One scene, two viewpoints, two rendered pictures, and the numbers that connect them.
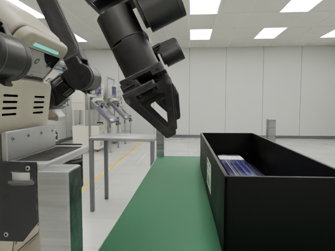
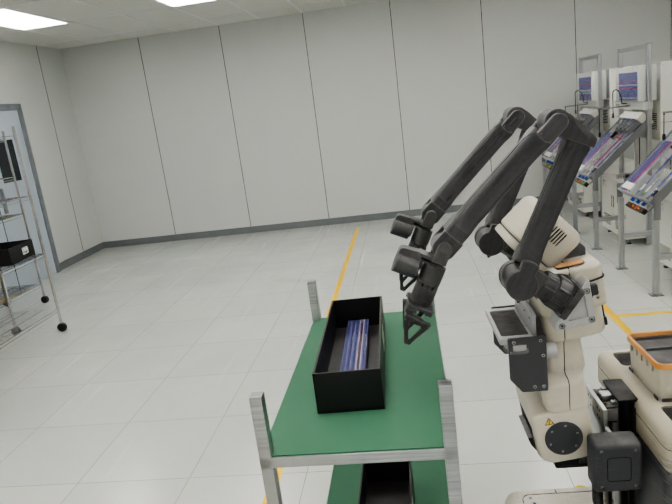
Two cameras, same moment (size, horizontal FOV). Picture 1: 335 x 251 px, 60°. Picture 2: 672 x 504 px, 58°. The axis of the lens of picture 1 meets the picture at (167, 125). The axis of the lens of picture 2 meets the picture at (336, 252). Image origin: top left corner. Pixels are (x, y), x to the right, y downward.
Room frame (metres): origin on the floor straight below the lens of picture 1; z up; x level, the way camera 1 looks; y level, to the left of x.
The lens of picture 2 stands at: (2.33, -0.11, 1.70)
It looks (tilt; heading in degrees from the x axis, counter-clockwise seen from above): 14 degrees down; 183
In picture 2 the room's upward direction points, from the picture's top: 7 degrees counter-clockwise
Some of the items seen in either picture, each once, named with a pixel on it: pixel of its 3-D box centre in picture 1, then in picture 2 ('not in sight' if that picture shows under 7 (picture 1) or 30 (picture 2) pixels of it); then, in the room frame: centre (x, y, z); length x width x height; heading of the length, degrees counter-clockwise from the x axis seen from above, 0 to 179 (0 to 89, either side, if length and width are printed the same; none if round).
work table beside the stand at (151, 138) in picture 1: (127, 171); not in sight; (3.18, 0.44, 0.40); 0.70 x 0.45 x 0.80; 81
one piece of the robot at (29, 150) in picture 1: (39, 172); (521, 336); (0.68, 0.31, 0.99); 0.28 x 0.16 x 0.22; 177
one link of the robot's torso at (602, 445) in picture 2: not in sight; (575, 442); (0.75, 0.43, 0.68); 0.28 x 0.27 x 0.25; 177
